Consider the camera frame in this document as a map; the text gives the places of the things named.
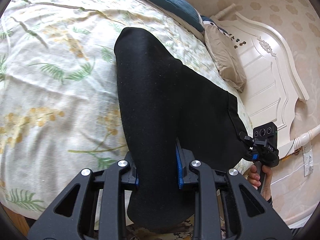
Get white bed post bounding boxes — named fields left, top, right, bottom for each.
left=287, top=127, right=320, bottom=155

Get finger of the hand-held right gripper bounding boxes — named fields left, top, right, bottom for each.
left=246, top=149, right=259, bottom=162
left=239, top=131, right=270, bottom=148

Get patterned rug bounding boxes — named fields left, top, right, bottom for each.
left=126, top=216, right=198, bottom=240

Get black pants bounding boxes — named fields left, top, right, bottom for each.
left=114, top=26, right=252, bottom=234

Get white carved headboard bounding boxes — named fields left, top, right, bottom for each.
left=210, top=4, right=310, bottom=150

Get white dotted pillow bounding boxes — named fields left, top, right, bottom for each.
left=200, top=15, right=228, bottom=34

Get beige pillow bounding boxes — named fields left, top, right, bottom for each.
left=202, top=21, right=247, bottom=93

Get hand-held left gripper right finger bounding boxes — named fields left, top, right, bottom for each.
left=175, top=139, right=293, bottom=240

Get wooden bed frame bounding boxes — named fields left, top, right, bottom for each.
left=5, top=207, right=32, bottom=233

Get person's right hand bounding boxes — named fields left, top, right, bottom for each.
left=247, top=164, right=273, bottom=201

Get floral bed sheet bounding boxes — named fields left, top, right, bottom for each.
left=0, top=0, right=254, bottom=220

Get teal duvet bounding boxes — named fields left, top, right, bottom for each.
left=117, top=0, right=204, bottom=33

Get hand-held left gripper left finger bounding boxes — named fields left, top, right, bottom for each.
left=27, top=152, right=140, bottom=240

